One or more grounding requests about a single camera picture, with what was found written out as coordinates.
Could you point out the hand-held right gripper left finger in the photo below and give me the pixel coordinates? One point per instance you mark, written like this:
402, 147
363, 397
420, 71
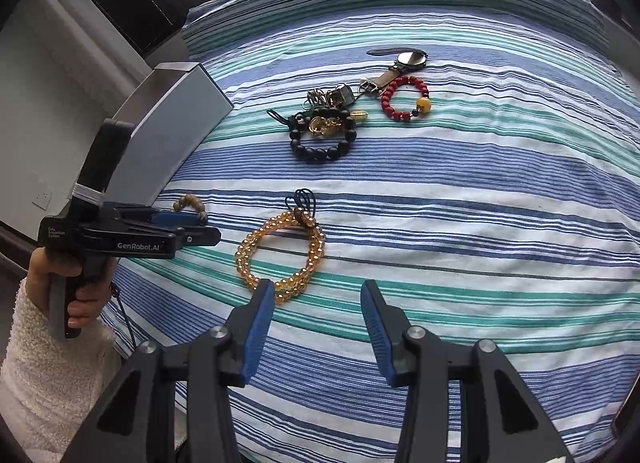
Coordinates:
257, 328

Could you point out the striped bed sheet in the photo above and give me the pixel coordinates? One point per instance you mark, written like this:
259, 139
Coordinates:
475, 223

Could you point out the white cardboard box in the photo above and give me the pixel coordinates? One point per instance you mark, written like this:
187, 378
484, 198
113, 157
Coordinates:
170, 133

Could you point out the white wall socket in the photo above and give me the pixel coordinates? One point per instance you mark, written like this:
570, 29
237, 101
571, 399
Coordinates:
42, 197

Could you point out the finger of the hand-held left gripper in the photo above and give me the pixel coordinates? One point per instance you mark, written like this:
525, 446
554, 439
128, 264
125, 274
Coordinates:
175, 218
200, 237

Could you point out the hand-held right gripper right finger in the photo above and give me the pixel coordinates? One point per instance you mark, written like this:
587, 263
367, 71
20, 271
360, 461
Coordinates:
377, 328

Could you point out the person's left forearm white sleeve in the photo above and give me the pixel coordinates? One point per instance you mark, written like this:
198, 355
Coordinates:
45, 378

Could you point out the person's left hand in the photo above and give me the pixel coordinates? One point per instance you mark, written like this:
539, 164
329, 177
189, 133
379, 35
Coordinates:
87, 300

